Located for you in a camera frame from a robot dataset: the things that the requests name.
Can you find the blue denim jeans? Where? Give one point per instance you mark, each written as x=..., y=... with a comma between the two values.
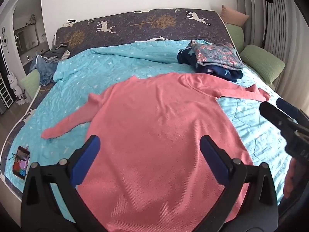
x=45, y=67

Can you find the floral folded garment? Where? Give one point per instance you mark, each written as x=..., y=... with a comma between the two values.
x=220, y=54

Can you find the grey crumpled clothes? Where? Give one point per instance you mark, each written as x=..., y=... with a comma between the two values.
x=57, y=53

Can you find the grey window curtain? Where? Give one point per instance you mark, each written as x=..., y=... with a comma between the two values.
x=287, y=39

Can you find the black floor lamp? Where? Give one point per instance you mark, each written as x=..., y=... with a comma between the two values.
x=267, y=2

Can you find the person right hand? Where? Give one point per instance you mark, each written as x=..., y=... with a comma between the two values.
x=288, y=183

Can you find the pink knit sweater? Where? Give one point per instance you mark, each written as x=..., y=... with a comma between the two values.
x=150, y=174

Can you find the pink pillow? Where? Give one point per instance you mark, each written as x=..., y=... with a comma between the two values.
x=233, y=17

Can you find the green cushion left side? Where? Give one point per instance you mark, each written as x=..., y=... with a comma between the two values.
x=31, y=83

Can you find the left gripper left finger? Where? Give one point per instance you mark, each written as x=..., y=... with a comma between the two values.
x=39, y=208

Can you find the white cabinet with niche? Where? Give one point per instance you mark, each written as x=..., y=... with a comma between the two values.
x=23, y=34

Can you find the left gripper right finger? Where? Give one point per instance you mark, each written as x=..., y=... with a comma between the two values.
x=259, y=210

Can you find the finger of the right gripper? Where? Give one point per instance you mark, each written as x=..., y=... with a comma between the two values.
x=275, y=116
x=287, y=108

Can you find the green cushion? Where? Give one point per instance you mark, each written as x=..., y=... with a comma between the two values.
x=237, y=36
x=31, y=83
x=267, y=65

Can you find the green cushion far right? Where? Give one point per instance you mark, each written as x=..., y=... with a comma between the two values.
x=237, y=36

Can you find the white cat figure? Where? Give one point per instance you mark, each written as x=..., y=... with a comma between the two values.
x=19, y=93

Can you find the smartphone on bed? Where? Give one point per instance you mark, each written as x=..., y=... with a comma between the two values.
x=21, y=162

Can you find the dark deer-print bed sheet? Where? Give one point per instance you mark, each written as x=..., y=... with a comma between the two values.
x=135, y=24

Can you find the navy star fleece garment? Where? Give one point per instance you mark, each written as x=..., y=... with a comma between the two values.
x=187, y=56

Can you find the green cushion near right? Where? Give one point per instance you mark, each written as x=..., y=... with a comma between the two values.
x=267, y=65

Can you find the turquoise star quilt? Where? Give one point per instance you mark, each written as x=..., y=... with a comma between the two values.
x=261, y=138

